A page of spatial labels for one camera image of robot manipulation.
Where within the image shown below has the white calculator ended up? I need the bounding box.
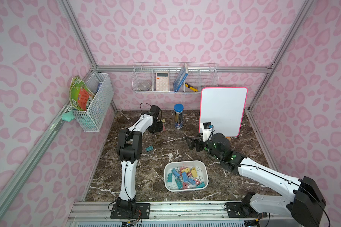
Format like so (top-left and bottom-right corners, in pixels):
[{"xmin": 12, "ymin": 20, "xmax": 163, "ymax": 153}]
[{"xmin": 155, "ymin": 72, "xmax": 170, "ymax": 92}]

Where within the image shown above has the yellow utility knife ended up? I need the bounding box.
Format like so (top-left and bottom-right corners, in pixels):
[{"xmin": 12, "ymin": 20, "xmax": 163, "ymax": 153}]
[{"xmin": 185, "ymin": 83, "xmax": 199, "ymax": 92}]

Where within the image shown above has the blue binder clip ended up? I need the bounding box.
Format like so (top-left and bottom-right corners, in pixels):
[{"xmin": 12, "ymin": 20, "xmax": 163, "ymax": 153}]
[
  {"xmin": 171, "ymin": 169, "xmax": 180, "ymax": 178},
  {"xmin": 188, "ymin": 178, "xmax": 196, "ymax": 185}
]

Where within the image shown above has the teal binder clip under yellow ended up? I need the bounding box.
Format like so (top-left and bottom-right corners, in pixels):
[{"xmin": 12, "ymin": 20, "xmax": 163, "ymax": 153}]
[{"xmin": 145, "ymin": 146, "xmax": 154, "ymax": 152}]

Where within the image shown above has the wire shelf on back wall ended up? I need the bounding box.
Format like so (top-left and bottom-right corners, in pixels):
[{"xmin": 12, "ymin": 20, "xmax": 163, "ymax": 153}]
[{"xmin": 132, "ymin": 62, "xmax": 219, "ymax": 94}]

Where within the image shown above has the teal binder clip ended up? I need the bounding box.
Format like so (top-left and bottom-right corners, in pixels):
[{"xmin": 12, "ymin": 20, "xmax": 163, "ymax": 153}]
[
  {"xmin": 167, "ymin": 173, "xmax": 173, "ymax": 183},
  {"xmin": 145, "ymin": 146, "xmax": 154, "ymax": 152}
]

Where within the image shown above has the white mesh wall basket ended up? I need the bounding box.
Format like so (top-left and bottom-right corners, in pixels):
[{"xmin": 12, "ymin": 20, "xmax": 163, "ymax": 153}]
[{"xmin": 72, "ymin": 72, "xmax": 114, "ymax": 132}]

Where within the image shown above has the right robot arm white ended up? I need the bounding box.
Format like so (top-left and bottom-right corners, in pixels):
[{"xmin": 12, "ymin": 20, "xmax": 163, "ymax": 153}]
[{"xmin": 185, "ymin": 133, "xmax": 326, "ymax": 227}]

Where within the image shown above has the pink framed whiteboard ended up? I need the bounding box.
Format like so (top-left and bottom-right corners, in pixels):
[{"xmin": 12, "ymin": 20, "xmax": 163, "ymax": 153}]
[{"xmin": 199, "ymin": 87, "xmax": 248, "ymax": 137}]

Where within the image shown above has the blue book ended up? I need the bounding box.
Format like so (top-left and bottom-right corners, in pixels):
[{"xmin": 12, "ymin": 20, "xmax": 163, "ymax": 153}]
[{"xmin": 173, "ymin": 63, "xmax": 188, "ymax": 92}]

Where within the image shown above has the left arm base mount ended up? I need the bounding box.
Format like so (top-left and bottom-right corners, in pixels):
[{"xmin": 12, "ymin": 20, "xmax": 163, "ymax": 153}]
[{"xmin": 110, "ymin": 201, "xmax": 151, "ymax": 219}]

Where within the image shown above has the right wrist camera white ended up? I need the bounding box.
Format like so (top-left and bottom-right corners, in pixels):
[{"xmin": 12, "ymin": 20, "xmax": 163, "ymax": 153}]
[{"xmin": 202, "ymin": 122, "xmax": 214, "ymax": 142}]

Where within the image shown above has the green red snack bag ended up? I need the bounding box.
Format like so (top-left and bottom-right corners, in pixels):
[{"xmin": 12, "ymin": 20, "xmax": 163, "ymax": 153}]
[{"xmin": 69, "ymin": 76, "xmax": 95, "ymax": 111}]

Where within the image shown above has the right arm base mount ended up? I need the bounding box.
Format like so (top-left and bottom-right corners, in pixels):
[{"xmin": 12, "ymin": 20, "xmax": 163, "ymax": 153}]
[{"xmin": 223, "ymin": 202, "xmax": 268, "ymax": 219}]

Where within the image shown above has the blue lid pencil canister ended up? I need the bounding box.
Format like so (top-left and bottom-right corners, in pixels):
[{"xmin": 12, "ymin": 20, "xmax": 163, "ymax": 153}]
[{"xmin": 174, "ymin": 104, "xmax": 184, "ymax": 129}]

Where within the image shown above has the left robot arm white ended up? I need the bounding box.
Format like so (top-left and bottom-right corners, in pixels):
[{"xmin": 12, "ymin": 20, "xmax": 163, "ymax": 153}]
[{"xmin": 117, "ymin": 105, "xmax": 163, "ymax": 202}]

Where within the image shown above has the white storage tray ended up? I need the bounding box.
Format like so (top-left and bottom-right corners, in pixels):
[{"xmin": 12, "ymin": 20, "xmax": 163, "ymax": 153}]
[{"xmin": 164, "ymin": 160, "xmax": 209, "ymax": 192}]

